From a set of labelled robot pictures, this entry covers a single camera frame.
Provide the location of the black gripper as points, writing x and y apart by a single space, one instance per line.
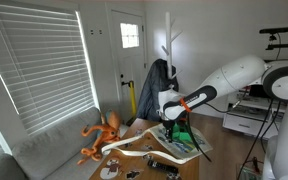
169 124

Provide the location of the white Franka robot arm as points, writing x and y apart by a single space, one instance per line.
237 75

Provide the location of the green lunch box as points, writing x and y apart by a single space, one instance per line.
182 136

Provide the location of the box on floor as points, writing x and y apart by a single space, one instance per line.
249 172

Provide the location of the black remote control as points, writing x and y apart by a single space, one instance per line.
162 166

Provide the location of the dark grey jacket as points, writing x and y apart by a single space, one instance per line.
150 93

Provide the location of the yellow stick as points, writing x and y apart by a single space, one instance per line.
132 98

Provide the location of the small dark sticker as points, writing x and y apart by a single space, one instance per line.
133 174

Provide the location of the orange octopus plush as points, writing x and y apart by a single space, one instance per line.
105 131

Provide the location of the snowman sticker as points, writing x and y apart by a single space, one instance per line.
110 168

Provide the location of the white media cabinet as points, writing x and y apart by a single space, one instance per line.
244 121

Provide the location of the white door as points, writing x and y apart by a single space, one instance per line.
130 66

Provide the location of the white coat rack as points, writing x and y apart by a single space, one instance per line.
169 40

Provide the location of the grey sofa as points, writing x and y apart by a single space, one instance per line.
50 150

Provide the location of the wide white window blind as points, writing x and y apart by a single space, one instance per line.
47 66

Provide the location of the black wall switch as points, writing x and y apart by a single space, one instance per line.
91 32
100 32

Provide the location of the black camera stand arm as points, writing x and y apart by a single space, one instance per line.
284 45

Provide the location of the black stereo camera bar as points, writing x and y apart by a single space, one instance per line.
275 30

